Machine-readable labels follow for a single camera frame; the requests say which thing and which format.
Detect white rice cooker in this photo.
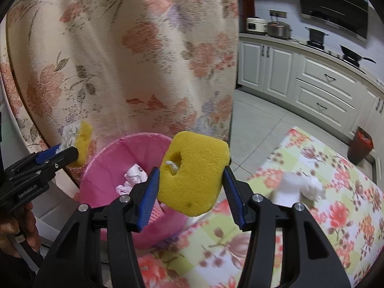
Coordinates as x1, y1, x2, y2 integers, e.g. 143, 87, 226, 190
246, 16, 267, 35

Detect red waste bin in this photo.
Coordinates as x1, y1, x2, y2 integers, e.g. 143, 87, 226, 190
348, 127, 374, 164

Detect black range hood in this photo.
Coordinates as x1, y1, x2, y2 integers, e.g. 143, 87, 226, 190
295, 0, 369, 42

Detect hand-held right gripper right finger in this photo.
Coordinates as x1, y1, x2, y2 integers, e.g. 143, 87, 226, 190
222, 165, 352, 288

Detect person's left hand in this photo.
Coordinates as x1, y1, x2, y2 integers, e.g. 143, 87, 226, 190
0, 201, 40, 258

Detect crumpled white tissue pile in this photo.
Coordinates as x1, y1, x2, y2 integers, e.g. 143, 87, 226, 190
272, 171, 304, 208

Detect steel pressure cooker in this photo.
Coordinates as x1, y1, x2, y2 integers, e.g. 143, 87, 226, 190
266, 18, 293, 39

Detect small white tissue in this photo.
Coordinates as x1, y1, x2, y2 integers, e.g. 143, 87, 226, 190
61, 124, 81, 150

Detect black cooking pot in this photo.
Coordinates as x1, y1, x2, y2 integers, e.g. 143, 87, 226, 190
305, 27, 329, 48

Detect black wok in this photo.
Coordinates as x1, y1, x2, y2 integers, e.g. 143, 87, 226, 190
340, 45, 377, 66

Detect floral curtain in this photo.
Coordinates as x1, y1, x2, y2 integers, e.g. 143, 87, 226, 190
0, 0, 240, 186

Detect floral tablecloth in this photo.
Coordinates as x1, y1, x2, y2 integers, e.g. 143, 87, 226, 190
136, 126, 384, 288

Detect wooden glass door cabinet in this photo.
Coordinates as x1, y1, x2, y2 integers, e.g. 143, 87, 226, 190
238, 0, 255, 33

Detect small yellow sponge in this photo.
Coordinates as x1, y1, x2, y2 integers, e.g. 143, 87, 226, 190
72, 122, 93, 167

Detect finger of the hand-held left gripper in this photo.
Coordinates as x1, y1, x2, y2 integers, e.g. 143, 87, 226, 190
31, 144, 62, 165
37, 146, 79, 175

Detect pink plastic bin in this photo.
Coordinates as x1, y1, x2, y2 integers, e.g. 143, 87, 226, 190
78, 132, 188, 249

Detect yellow sponge with hole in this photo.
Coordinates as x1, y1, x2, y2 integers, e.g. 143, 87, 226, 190
157, 131, 231, 217

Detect white kitchen cabinets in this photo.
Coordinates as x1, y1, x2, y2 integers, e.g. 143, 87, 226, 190
237, 31, 384, 162

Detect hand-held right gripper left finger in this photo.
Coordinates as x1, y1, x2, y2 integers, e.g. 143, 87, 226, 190
32, 167, 161, 288

